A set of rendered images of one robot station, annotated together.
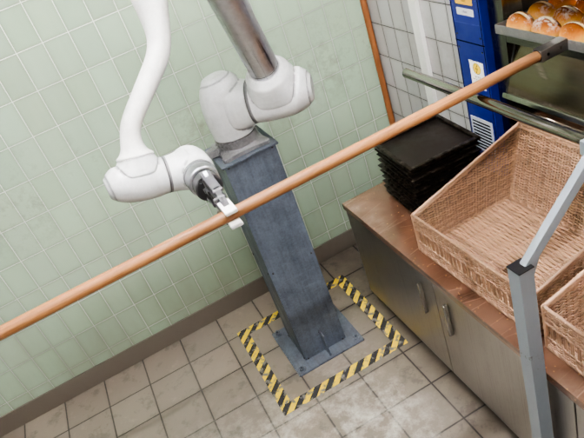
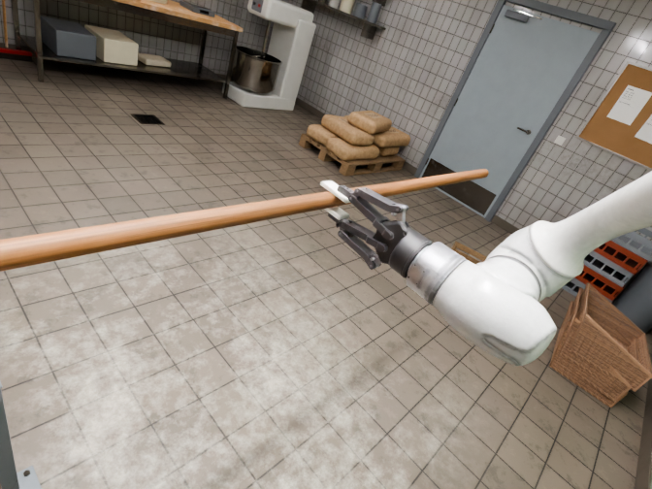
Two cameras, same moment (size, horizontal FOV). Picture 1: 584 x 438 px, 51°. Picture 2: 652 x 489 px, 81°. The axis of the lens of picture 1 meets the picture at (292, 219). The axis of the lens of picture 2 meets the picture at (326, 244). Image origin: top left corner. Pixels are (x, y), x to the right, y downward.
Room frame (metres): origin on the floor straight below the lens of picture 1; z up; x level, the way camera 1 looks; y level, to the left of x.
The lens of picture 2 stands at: (1.75, -0.32, 1.49)
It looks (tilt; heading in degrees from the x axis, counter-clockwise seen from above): 30 degrees down; 136
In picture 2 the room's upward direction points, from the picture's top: 21 degrees clockwise
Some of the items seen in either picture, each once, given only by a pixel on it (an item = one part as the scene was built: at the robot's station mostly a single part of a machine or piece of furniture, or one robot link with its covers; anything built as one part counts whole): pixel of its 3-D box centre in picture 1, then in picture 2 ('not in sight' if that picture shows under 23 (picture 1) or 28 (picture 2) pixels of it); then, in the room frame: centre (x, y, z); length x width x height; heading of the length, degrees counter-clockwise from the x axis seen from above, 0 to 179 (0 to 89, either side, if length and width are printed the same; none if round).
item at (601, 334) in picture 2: not in sight; (609, 332); (1.47, 2.65, 0.32); 0.56 x 0.49 x 0.28; 111
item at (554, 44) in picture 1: (550, 49); not in sight; (1.48, -0.80, 1.20); 0.09 x 0.04 x 0.03; 103
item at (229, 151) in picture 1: (232, 141); not in sight; (2.04, 0.10, 1.03); 0.22 x 0.18 x 0.06; 103
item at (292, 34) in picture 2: not in sight; (269, 54); (-3.50, 2.37, 0.66); 1.00 x 0.66 x 1.32; 103
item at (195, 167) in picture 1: (202, 179); (434, 271); (1.48, 0.18, 1.20); 0.09 x 0.06 x 0.09; 103
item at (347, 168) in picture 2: not in sight; (354, 152); (-1.78, 2.94, 0.07); 1.20 x 0.80 x 0.14; 103
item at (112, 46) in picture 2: not in sight; (111, 46); (-3.46, 0.46, 0.35); 0.50 x 0.36 x 0.24; 15
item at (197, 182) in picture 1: (210, 189); (399, 245); (1.41, 0.17, 1.20); 0.09 x 0.07 x 0.08; 13
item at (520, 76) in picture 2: not in sight; (495, 114); (-0.81, 3.84, 1.08); 1.14 x 0.09 x 2.16; 13
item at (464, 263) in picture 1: (527, 217); not in sight; (1.44, -0.66, 0.72); 0.56 x 0.49 x 0.28; 14
